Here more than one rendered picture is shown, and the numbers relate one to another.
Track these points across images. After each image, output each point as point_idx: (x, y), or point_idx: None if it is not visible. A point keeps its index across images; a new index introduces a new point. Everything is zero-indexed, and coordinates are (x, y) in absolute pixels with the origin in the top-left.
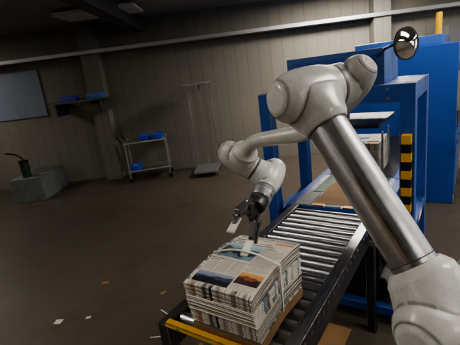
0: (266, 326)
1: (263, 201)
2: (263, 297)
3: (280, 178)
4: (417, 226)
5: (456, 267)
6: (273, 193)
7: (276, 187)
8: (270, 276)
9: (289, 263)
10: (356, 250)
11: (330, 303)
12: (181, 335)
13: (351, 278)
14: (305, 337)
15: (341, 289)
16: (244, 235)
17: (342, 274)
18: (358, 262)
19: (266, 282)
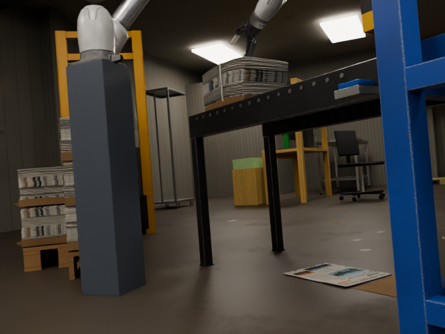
0: (208, 99)
1: (247, 23)
2: (210, 80)
3: (259, 2)
4: (117, 7)
5: None
6: (253, 16)
7: (256, 11)
8: (214, 69)
9: (232, 67)
10: (298, 86)
11: (236, 111)
12: (269, 131)
13: (282, 115)
14: (204, 112)
15: (257, 112)
16: (283, 61)
17: (259, 97)
18: (305, 106)
19: (212, 71)
